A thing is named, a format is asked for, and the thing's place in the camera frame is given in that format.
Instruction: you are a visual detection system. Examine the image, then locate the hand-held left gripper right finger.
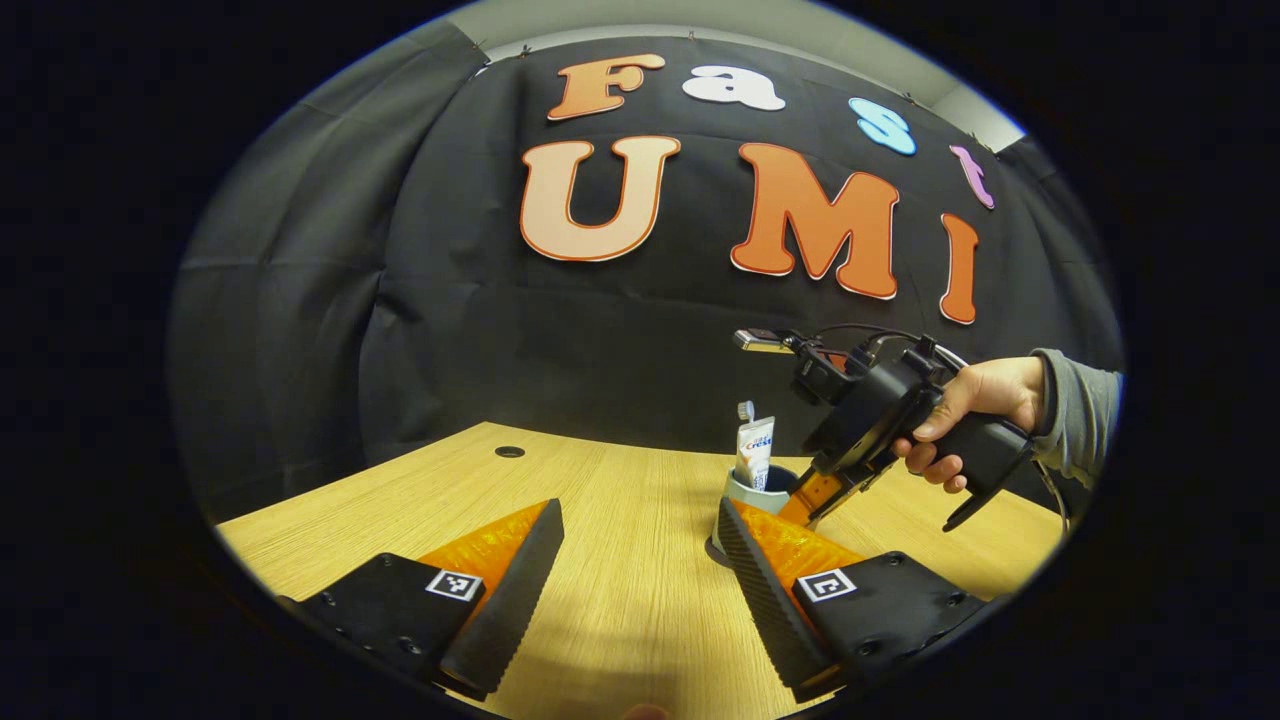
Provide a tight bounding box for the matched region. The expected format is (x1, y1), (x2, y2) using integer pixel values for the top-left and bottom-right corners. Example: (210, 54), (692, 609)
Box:
(715, 497), (1006, 704)

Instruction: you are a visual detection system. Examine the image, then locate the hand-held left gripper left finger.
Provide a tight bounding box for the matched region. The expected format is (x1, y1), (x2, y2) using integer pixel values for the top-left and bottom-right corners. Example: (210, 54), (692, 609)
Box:
(275, 498), (566, 703)

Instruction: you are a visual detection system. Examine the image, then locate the light blue cup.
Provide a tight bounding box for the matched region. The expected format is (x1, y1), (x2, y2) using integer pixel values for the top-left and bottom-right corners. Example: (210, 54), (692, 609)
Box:
(708, 464), (801, 561)

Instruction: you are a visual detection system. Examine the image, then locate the white toothpaste tube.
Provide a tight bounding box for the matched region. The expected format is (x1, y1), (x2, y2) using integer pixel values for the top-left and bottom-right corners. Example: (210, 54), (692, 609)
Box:
(734, 415), (777, 493)

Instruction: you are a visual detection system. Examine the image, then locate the wooden desktop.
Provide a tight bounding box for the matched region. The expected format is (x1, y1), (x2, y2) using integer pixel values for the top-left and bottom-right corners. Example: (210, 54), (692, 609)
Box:
(215, 420), (1066, 720)

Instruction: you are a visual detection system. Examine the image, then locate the black backdrop cloth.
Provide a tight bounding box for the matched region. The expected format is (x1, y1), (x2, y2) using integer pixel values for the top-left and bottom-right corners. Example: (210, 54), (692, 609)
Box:
(170, 35), (1126, 521)

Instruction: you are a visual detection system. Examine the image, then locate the black cable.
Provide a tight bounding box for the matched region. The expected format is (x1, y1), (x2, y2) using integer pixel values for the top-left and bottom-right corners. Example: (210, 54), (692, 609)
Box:
(812, 322), (973, 373)

